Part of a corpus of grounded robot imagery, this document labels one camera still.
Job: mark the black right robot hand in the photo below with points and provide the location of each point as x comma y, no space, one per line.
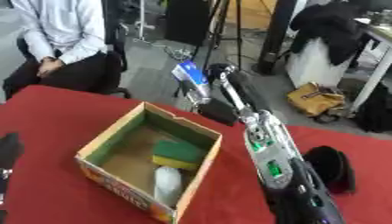
247,92

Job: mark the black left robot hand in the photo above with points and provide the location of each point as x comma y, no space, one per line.
9,150

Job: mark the blue and white packet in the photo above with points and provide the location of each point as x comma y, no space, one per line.
191,76

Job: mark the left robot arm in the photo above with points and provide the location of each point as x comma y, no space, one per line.
3,186

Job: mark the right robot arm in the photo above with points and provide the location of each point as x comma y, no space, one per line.
273,157

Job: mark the tan cardboard box green inside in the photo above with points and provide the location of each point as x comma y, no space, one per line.
127,186

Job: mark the black tripod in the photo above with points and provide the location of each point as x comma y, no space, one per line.
224,29

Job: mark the yellow bag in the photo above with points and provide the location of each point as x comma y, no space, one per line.
314,99

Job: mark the white bin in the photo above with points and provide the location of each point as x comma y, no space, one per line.
314,65

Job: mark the green and yellow sponge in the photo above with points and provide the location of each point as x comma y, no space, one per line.
177,153

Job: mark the black cabinet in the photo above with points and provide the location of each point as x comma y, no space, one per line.
186,20

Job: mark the black jacket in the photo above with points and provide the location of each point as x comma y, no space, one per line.
329,29

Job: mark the black round cap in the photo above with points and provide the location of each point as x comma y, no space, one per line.
329,169

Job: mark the white plastic bottle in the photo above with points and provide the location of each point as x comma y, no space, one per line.
167,183

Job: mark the person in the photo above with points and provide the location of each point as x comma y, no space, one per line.
61,35

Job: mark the white stand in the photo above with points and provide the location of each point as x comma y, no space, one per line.
139,20

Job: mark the black bag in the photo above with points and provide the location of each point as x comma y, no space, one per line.
376,110

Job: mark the white table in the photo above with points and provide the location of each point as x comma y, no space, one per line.
377,70

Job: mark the black post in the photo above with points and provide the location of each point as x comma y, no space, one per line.
275,38

